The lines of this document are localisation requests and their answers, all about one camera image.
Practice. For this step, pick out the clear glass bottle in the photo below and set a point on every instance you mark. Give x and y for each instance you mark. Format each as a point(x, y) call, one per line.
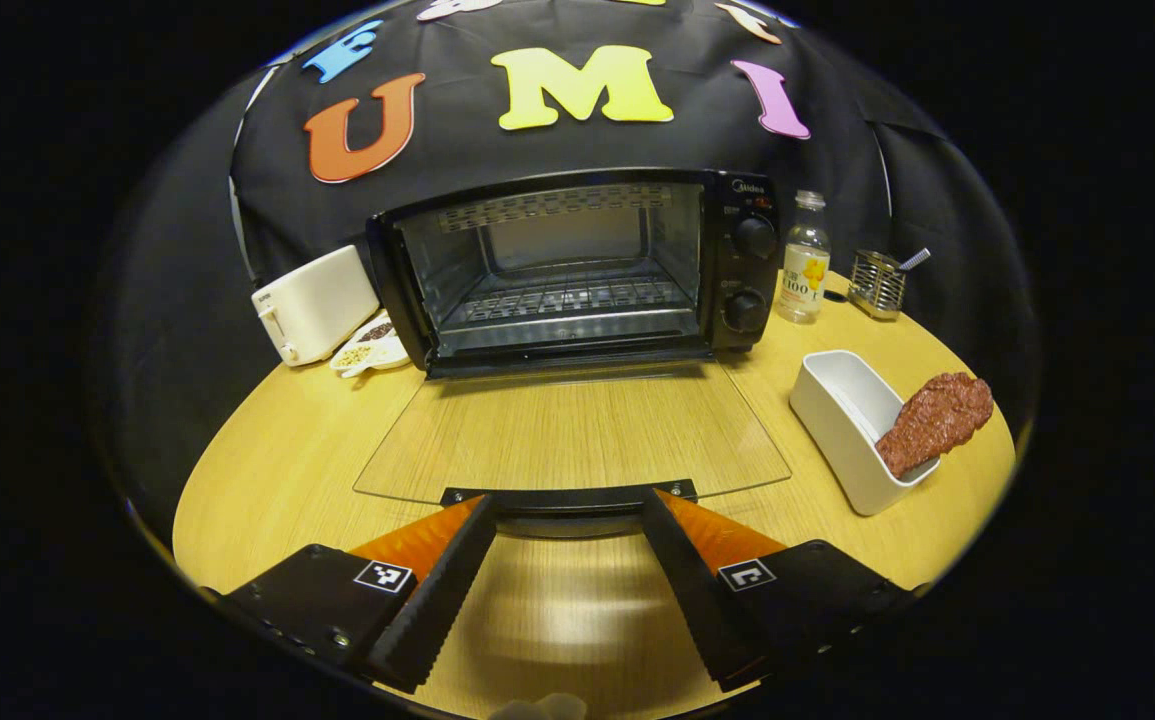
point(803, 270)

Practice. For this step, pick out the white plastic container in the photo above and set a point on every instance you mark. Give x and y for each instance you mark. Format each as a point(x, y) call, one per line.
point(837, 400)

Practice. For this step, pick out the metal spoon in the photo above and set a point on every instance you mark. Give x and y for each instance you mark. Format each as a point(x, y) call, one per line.
point(915, 259)

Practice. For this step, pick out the brown meat piece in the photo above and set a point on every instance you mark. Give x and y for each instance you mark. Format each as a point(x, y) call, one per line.
point(937, 415)

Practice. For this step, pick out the white toaster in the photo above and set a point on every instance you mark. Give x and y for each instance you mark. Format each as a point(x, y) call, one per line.
point(317, 305)

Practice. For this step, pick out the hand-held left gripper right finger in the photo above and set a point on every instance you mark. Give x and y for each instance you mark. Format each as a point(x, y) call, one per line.
point(697, 600)

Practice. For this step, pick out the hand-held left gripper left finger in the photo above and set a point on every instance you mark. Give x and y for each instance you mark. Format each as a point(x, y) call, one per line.
point(437, 600)

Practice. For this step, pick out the black electric oven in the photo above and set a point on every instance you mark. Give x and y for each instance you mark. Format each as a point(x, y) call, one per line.
point(737, 260)

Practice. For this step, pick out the white divided seasoning dish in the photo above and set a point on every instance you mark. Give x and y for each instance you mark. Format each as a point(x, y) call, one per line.
point(377, 350)

